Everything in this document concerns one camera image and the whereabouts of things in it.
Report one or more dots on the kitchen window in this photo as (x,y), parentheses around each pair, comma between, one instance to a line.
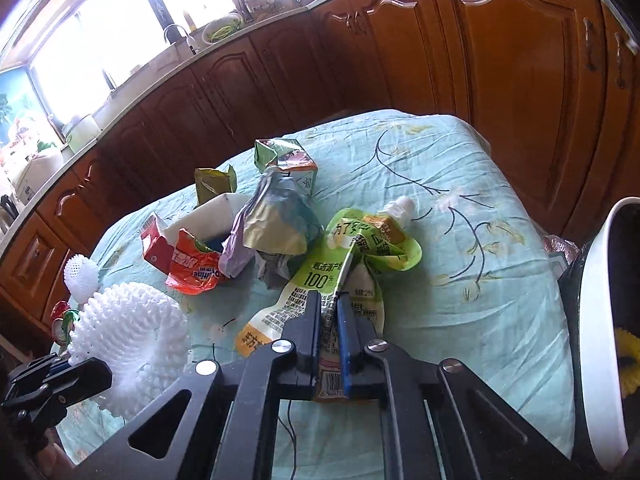
(100,35)

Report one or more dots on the green white colander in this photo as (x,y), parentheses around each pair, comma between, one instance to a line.
(222,27)

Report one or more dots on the crumpled silver snack bag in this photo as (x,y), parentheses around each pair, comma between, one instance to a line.
(270,220)

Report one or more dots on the large white foam fruit net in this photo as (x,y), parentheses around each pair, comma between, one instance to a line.
(130,330)

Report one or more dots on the chrome sink faucet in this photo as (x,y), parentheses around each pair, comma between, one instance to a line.
(190,42)

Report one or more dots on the white plastic jar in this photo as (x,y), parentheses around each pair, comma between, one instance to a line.
(82,135)

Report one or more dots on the small white foam fruit net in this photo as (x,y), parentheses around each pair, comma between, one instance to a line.
(82,275)

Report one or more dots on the wooden base cabinets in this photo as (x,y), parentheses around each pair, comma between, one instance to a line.
(500,60)

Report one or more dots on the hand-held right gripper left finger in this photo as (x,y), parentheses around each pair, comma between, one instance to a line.
(313,320)

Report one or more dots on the small green gold packet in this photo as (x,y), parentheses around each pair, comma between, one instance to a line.
(210,182)

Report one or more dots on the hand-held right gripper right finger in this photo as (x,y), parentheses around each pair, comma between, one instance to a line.
(344,340)

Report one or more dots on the crumpled clear plastic bag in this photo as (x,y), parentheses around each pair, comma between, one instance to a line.
(560,255)

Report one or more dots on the floral light green tablecloth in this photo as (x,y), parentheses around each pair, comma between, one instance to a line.
(450,185)

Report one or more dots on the orange snack wrapper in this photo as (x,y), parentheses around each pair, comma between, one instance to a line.
(192,270)

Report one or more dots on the white paper box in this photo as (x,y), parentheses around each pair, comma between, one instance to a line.
(210,215)

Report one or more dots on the red drink carton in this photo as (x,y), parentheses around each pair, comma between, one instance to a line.
(155,250)

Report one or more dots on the red drink can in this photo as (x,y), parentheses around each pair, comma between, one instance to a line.
(61,329)

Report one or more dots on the yellow bottle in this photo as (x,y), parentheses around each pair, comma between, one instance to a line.
(190,20)

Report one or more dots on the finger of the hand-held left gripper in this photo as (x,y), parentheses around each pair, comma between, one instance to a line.
(30,372)
(85,380)

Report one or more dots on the green juice carton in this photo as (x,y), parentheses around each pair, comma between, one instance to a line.
(295,160)

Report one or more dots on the colourful wall picture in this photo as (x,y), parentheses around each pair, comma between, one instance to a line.
(17,110)

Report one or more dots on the white rimmed trash bin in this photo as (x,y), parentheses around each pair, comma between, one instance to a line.
(595,310)

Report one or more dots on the crushed green drink can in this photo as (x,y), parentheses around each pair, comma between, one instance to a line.
(72,316)

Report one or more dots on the yellow wrapper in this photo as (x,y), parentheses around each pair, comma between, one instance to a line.
(630,360)

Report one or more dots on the white rice cooker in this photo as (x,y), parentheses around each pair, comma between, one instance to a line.
(37,172)

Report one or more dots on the green spouted drink pouch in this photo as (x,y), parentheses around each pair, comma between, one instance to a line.
(310,270)

